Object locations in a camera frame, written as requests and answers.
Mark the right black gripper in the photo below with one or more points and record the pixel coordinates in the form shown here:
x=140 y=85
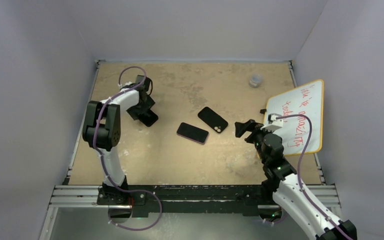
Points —
x=241 y=128

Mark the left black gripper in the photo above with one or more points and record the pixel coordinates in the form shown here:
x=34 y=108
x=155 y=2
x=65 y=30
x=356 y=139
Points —
x=148 y=104

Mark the purple phone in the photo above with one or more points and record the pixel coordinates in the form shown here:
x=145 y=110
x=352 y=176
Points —
x=192 y=133

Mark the black phone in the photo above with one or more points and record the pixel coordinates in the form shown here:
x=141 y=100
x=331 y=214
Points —
x=148 y=118

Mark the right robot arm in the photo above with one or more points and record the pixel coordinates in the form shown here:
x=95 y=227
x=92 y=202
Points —
x=288 y=190

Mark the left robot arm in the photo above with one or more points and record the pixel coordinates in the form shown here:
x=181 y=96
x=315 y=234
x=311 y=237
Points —
x=102 y=131

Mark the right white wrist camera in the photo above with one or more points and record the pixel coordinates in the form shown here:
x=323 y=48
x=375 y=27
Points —
x=275 y=122

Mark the whiteboard with yellow frame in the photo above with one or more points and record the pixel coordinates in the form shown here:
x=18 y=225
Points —
x=303 y=109

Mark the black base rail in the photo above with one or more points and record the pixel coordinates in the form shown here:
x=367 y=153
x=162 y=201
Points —
x=247 y=200

